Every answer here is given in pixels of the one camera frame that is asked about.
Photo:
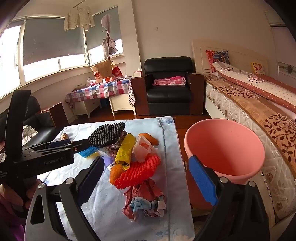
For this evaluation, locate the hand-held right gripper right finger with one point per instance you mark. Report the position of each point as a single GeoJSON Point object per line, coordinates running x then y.
{"type": "Point", "coordinates": [203, 183]}

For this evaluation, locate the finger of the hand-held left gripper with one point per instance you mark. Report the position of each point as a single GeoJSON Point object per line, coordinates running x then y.
{"type": "Point", "coordinates": [57, 144]}
{"type": "Point", "coordinates": [79, 145]}

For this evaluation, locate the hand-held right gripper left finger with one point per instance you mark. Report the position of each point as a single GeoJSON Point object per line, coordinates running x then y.
{"type": "Point", "coordinates": [90, 180]}

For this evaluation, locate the brown walnut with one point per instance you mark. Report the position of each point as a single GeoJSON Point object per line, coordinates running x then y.
{"type": "Point", "coordinates": [64, 137]}

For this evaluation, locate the blue foam fruit net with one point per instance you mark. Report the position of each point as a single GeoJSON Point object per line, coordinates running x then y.
{"type": "Point", "coordinates": [89, 153]}

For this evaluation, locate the black foam fruit net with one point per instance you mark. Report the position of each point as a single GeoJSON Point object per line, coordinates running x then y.
{"type": "Point", "coordinates": [106, 135]}

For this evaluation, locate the red white snack wrapper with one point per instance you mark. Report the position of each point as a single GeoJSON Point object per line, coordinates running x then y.
{"type": "Point", "coordinates": [113, 153]}

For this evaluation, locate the pink plastic bucket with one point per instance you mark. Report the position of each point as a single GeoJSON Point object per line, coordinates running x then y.
{"type": "Point", "coordinates": [224, 148]}

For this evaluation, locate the yellow plastic bag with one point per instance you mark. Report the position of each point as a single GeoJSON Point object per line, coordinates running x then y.
{"type": "Point", "coordinates": [124, 148]}

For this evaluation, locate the red foam fruit net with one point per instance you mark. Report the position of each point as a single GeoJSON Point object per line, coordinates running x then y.
{"type": "Point", "coordinates": [138, 171]}

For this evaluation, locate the printed paper wrapper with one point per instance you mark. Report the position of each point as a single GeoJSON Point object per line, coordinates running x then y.
{"type": "Point", "coordinates": [143, 201]}

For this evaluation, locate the white orange plastic bag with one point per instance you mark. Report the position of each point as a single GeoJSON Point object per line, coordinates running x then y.
{"type": "Point", "coordinates": [141, 150]}

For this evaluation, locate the person's left forearm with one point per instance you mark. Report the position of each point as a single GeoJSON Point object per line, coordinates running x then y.
{"type": "Point", "coordinates": [9, 224]}

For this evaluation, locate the person's left hand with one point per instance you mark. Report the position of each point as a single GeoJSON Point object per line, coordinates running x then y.
{"type": "Point", "coordinates": [9, 197]}

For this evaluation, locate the black leather sofa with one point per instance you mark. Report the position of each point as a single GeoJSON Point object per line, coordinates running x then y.
{"type": "Point", "coordinates": [44, 132]}

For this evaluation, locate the brown wooden side table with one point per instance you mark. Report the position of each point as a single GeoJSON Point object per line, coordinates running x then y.
{"type": "Point", "coordinates": [57, 115]}

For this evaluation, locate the white crumpled cloth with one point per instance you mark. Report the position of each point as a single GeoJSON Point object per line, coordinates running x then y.
{"type": "Point", "coordinates": [29, 133]}

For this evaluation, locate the light blue tablecloth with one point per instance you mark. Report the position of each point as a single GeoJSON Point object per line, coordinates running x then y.
{"type": "Point", "coordinates": [166, 185]}

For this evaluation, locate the white low cabinet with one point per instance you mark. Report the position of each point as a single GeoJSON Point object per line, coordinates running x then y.
{"type": "Point", "coordinates": [89, 106]}

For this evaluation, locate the white side table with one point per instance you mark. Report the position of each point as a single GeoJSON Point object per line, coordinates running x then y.
{"type": "Point", "coordinates": [120, 104]}

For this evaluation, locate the checkered tablecloth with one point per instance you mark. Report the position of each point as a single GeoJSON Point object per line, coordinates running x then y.
{"type": "Point", "coordinates": [104, 89]}

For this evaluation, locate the clear plastic bag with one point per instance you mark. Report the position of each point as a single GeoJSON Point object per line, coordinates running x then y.
{"type": "Point", "coordinates": [91, 81]}

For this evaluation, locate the orange white box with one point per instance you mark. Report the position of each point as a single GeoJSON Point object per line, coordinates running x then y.
{"type": "Point", "coordinates": [107, 80]}

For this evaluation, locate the red white patterned cloth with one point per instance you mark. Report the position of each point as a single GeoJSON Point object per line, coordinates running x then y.
{"type": "Point", "coordinates": [131, 95]}

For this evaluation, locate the tan paper bag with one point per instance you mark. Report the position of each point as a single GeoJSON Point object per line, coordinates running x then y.
{"type": "Point", "coordinates": [101, 70]}

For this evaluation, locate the red gift bag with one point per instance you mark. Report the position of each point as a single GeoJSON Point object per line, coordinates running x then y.
{"type": "Point", "coordinates": [116, 72]}

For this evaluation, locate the white framed window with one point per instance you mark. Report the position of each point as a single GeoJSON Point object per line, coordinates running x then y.
{"type": "Point", "coordinates": [69, 62]}

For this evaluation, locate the white bed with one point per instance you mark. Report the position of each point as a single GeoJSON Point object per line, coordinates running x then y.
{"type": "Point", "coordinates": [231, 102]}

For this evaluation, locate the brown leaf print bedspread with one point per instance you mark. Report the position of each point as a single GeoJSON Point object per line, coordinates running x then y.
{"type": "Point", "coordinates": [254, 109]}

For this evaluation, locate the tissue box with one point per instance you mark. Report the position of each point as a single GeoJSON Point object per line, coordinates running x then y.
{"type": "Point", "coordinates": [137, 74]}

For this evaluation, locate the black leather armchair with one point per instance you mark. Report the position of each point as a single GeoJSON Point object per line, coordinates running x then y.
{"type": "Point", "coordinates": [168, 92]}

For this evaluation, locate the wide grey roller blind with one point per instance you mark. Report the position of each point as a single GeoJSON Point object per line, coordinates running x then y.
{"type": "Point", "coordinates": [53, 41]}

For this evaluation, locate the wooden coat rack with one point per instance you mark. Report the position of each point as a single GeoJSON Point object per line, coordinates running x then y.
{"type": "Point", "coordinates": [108, 46]}

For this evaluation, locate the pink folded blanket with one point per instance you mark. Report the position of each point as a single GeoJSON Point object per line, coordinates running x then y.
{"type": "Point", "coordinates": [170, 80]}

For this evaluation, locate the narrow grey roller blind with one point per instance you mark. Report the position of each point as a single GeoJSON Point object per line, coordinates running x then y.
{"type": "Point", "coordinates": [101, 34]}

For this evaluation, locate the pink white folded quilt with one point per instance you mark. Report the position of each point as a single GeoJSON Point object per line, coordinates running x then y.
{"type": "Point", "coordinates": [254, 81]}

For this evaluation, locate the pink hanging cloth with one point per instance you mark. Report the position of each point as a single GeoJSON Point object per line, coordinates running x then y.
{"type": "Point", "coordinates": [106, 22]}

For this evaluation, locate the white hanging sweater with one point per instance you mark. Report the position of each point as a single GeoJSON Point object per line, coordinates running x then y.
{"type": "Point", "coordinates": [78, 18]}

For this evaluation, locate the colourful printed pillow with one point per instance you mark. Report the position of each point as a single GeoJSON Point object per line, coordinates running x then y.
{"type": "Point", "coordinates": [217, 56]}

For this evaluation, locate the yellow red flower pillow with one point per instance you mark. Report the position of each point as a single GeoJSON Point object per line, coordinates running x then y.
{"type": "Point", "coordinates": [258, 68]}

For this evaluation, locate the white wardrobe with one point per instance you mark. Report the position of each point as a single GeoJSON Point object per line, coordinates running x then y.
{"type": "Point", "coordinates": [284, 51]}

